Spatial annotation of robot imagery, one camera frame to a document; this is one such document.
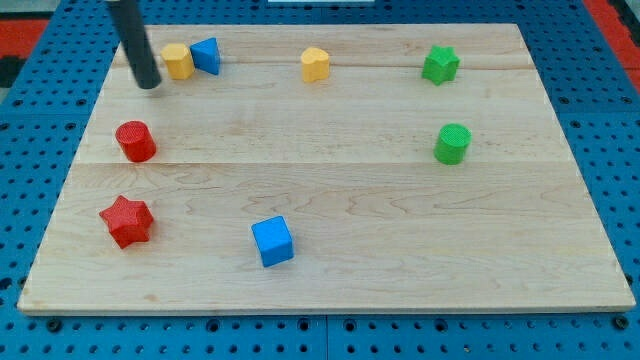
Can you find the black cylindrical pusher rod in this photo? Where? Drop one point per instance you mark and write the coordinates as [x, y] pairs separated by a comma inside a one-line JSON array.
[[129, 26]]

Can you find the blue triangle block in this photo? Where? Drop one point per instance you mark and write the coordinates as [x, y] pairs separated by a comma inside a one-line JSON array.
[[206, 56]]

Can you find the yellow hexagon block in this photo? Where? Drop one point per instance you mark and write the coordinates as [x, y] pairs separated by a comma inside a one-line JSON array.
[[178, 60]]

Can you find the red cylinder block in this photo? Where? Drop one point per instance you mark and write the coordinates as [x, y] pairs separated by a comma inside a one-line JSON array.
[[136, 141]]

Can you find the yellow heart block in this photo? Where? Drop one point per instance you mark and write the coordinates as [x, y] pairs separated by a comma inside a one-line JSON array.
[[315, 64]]

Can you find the red star block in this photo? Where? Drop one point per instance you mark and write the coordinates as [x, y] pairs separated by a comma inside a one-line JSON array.
[[128, 221]]

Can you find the light wooden board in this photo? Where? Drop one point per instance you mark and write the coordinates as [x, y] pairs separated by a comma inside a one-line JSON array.
[[379, 225]]

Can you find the blue cube block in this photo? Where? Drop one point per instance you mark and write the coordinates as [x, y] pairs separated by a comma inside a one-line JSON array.
[[273, 240]]

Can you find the green star block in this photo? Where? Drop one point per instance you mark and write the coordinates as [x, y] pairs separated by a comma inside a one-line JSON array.
[[440, 65]]

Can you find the green cylinder block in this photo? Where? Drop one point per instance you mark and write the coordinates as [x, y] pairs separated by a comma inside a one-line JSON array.
[[452, 143]]

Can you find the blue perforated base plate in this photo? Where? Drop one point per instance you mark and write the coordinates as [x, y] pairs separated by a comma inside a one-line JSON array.
[[47, 109]]

